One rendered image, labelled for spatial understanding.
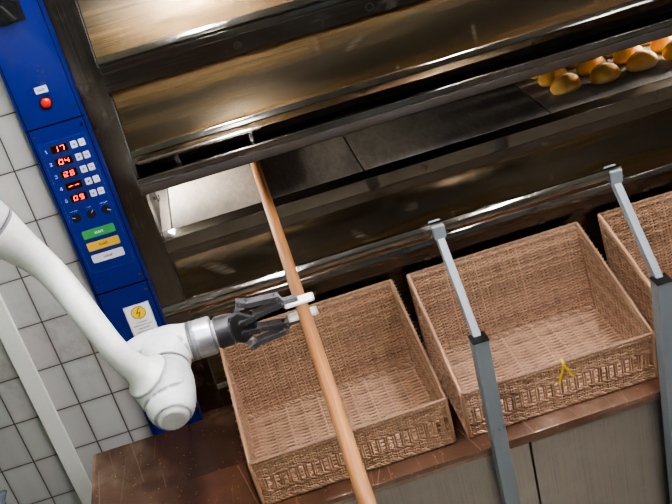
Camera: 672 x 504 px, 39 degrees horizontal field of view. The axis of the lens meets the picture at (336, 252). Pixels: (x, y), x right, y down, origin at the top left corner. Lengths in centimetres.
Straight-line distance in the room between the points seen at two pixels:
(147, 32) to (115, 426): 122
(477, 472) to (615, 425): 40
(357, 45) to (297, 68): 17
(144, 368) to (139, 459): 98
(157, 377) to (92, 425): 105
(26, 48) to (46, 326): 81
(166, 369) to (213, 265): 82
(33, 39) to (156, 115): 36
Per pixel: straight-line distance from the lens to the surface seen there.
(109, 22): 253
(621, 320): 288
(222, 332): 215
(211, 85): 259
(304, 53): 261
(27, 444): 309
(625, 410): 273
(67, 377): 295
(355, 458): 172
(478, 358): 238
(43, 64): 253
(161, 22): 252
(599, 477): 285
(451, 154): 278
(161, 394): 201
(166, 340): 214
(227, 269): 279
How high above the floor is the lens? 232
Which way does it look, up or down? 28 degrees down
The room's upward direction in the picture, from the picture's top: 15 degrees counter-clockwise
